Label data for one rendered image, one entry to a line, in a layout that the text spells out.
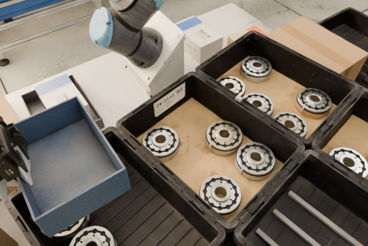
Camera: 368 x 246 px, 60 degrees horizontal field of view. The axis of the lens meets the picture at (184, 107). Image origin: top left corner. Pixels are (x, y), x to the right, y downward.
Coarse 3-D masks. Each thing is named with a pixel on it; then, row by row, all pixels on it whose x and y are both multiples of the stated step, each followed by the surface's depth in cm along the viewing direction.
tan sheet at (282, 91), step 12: (228, 72) 111; (276, 72) 111; (252, 84) 107; (264, 84) 107; (276, 84) 107; (288, 84) 107; (276, 96) 103; (288, 96) 103; (276, 108) 100; (288, 108) 100; (312, 120) 96; (312, 132) 93
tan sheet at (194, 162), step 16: (176, 112) 99; (192, 112) 99; (208, 112) 99; (176, 128) 95; (192, 128) 95; (192, 144) 91; (176, 160) 87; (192, 160) 87; (208, 160) 87; (224, 160) 87; (256, 160) 87; (192, 176) 84; (208, 176) 84; (240, 176) 84; (256, 192) 81; (240, 208) 78
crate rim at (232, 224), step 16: (208, 80) 94; (160, 96) 90; (224, 96) 90; (256, 112) 85; (272, 128) 82; (288, 160) 76; (176, 176) 73; (272, 176) 73; (192, 192) 70; (208, 208) 68; (224, 224) 66
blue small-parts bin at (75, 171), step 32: (32, 128) 60; (64, 128) 65; (96, 128) 57; (32, 160) 60; (64, 160) 60; (96, 160) 60; (32, 192) 55; (64, 192) 55; (96, 192) 50; (64, 224) 50
